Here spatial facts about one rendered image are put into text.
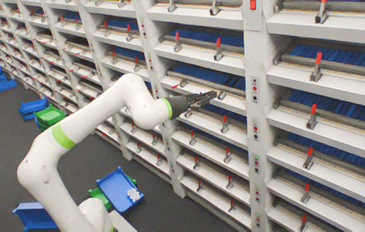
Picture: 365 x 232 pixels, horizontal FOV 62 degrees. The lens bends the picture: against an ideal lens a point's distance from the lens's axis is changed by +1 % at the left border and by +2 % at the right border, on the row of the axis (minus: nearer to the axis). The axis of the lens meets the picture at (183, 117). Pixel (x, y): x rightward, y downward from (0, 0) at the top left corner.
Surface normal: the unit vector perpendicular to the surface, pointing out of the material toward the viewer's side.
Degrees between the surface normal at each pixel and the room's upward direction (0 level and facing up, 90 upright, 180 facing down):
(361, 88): 19
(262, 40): 90
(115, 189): 27
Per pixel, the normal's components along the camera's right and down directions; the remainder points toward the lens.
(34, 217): -0.10, 0.52
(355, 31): -0.64, 0.69
